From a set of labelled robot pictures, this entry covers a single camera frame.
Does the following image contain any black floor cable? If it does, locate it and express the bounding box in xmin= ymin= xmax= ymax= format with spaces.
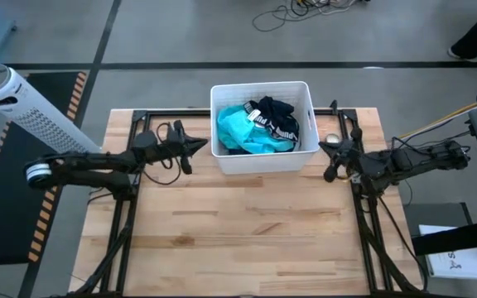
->
xmin=251 ymin=0 xmax=326 ymax=33

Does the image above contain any dark grey floor board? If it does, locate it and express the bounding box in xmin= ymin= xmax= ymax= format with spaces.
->
xmin=402 ymin=202 xmax=475 ymax=250

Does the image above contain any white floor cable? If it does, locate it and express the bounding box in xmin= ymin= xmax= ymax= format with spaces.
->
xmin=300 ymin=0 xmax=372 ymax=17

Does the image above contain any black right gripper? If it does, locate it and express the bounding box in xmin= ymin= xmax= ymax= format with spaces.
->
xmin=318 ymin=127 xmax=366 ymax=184

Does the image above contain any yellow cable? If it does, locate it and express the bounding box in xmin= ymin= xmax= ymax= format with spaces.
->
xmin=397 ymin=91 xmax=477 ymax=140

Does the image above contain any white tower fan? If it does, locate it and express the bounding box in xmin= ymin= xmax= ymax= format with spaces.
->
xmin=0 ymin=62 xmax=101 ymax=156

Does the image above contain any white plastic bin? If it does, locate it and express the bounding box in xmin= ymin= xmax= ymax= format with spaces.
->
xmin=210 ymin=80 xmax=320 ymax=175

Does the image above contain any black briefs white-lettered waistband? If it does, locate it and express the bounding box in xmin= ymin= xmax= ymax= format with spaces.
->
xmin=242 ymin=95 xmax=301 ymax=144

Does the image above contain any black aluminium table frame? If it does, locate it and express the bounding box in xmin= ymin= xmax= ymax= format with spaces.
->
xmin=70 ymin=99 xmax=428 ymax=298

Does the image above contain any teal garment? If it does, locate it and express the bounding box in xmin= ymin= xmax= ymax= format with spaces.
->
xmin=216 ymin=104 xmax=300 ymax=155

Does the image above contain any white printed paper sheet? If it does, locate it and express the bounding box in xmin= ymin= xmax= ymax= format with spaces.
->
xmin=418 ymin=223 xmax=477 ymax=281

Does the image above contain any black flat beam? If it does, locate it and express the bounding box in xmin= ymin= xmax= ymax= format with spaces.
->
xmin=411 ymin=216 xmax=477 ymax=257

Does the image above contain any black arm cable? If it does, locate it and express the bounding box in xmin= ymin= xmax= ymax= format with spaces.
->
xmin=141 ymin=121 xmax=190 ymax=187
xmin=375 ymin=194 xmax=430 ymax=293

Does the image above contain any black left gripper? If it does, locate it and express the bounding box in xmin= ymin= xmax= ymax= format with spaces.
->
xmin=164 ymin=119 xmax=210 ymax=175

